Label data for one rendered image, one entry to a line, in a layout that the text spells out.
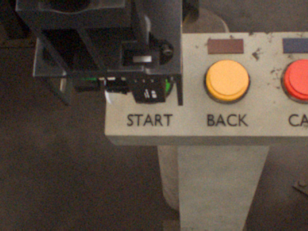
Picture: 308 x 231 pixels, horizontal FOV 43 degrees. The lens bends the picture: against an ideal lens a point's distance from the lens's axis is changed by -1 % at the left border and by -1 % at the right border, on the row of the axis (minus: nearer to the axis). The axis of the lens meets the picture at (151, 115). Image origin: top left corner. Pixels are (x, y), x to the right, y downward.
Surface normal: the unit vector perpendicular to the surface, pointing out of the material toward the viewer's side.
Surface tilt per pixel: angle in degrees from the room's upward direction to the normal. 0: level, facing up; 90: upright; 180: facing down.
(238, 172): 90
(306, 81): 20
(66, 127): 0
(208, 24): 0
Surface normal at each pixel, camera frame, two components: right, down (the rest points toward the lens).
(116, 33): -0.09, -0.26
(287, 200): -0.07, -0.58
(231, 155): -0.05, 0.82
